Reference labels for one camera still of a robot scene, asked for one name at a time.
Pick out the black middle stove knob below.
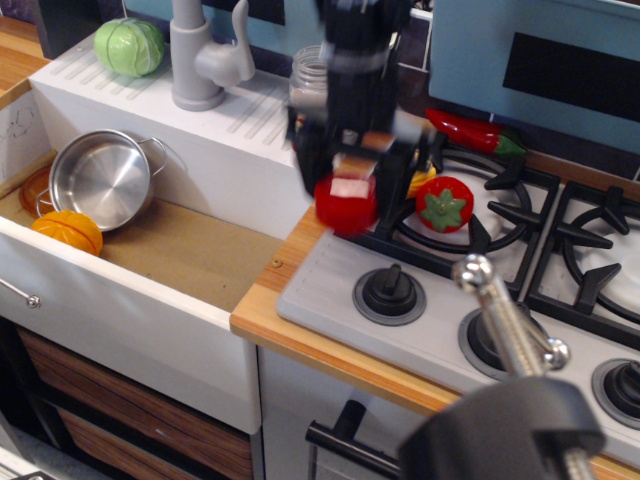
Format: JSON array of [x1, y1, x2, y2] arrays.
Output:
[[457, 301, 552, 382]]

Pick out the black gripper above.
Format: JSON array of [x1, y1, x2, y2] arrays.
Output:
[[287, 55, 438, 223]]

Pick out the black right stove knob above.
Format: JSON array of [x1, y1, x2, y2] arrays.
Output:
[[591, 359, 639, 430]]

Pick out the black oven door handle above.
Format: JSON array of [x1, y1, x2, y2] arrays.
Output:
[[305, 400, 400, 479]]

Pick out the orange toy pumpkin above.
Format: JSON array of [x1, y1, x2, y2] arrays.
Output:
[[31, 210, 103, 256]]

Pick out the black burner grate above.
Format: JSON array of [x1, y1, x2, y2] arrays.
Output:
[[343, 135, 559, 300], [526, 182, 639, 350]]

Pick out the red plastic cap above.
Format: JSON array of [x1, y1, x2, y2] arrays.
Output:
[[314, 174, 378, 237]]

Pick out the black left burner grate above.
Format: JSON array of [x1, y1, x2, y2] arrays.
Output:
[[343, 135, 559, 300]]

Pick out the red toy tomato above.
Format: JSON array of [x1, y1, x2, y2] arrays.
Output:
[[415, 176, 475, 233]]

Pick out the yellow toy corn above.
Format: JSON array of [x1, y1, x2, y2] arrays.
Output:
[[406, 166, 437, 199]]

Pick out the black left stove knob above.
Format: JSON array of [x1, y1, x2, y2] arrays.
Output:
[[352, 263, 427, 327]]

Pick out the black stove knob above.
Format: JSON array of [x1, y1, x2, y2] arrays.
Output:
[[591, 359, 639, 430], [352, 263, 427, 327], [457, 301, 552, 382]]

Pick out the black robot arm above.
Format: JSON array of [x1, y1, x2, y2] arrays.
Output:
[[287, 1, 435, 236]]

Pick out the clear spice jar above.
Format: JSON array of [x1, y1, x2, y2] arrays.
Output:
[[289, 45, 328, 129]]

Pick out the green toy cabbage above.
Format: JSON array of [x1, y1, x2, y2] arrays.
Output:
[[94, 18, 166, 78]]

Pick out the black right burner grate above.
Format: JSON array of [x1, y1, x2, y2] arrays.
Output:
[[526, 182, 639, 350]]

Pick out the white toy sink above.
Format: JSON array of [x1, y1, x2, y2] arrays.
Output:
[[1, 39, 309, 434]]

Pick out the grey toy faucet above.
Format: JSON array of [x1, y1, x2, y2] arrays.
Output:
[[170, 0, 255, 112]]

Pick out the metal towel rail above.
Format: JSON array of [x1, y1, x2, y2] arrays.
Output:
[[0, 279, 42, 309]]

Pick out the stainless steel pot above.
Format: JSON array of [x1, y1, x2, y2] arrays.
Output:
[[35, 129, 168, 232]]

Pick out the red toy chili pepper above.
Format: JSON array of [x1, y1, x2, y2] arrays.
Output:
[[425, 109, 527, 157]]

